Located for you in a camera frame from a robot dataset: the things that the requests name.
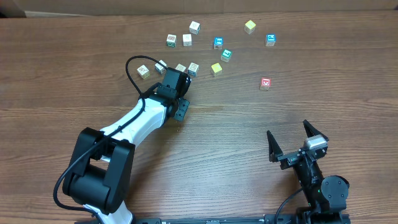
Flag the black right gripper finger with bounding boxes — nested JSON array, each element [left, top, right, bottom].
[[267, 131, 284, 162], [303, 119, 329, 141]]

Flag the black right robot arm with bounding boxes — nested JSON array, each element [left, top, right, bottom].
[[264, 119, 351, 224]]

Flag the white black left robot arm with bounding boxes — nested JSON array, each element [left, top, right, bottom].
[[57, 68, 192, 223]]

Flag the blue B wooden block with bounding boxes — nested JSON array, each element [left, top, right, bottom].
[[187, 62, 199, 77]]

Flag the red P wooden block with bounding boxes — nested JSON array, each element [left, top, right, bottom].
[[175, 63, 187, 73]]

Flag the blue-sided white wooden block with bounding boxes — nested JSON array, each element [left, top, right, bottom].
[[155, 60, 167, 75]]

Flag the yellow-top face wooden block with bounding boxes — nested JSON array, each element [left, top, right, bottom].
[[211, 63, 223, 77]]

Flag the yellow S wooden block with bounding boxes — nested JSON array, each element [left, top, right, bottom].
[[137, 65, 150, 80]]

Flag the red-top C wooden block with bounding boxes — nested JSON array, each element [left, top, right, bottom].
[[259, 77, 271, 91]]

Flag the green B wooden block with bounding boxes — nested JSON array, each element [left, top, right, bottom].
[[166, 34, 177, 47]]

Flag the green-top L wooden block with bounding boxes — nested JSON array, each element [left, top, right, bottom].
[[220, 49, 233, 62]]

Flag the red-sided white wooden block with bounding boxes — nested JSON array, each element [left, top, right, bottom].
[[182, 34, 192, 47]]

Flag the teal J wooden block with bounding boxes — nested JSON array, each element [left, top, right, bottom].
[[189, 21, 200, 35]]

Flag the blue-top P wooden block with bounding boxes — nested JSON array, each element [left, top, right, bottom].
[[265, 34, 276, 47]]

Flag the plain yellow-top wooden block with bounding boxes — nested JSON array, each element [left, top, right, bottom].
[[244, 20, 256, 34]]

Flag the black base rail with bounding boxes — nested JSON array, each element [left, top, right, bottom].
[[74, 213, 352, 224]]

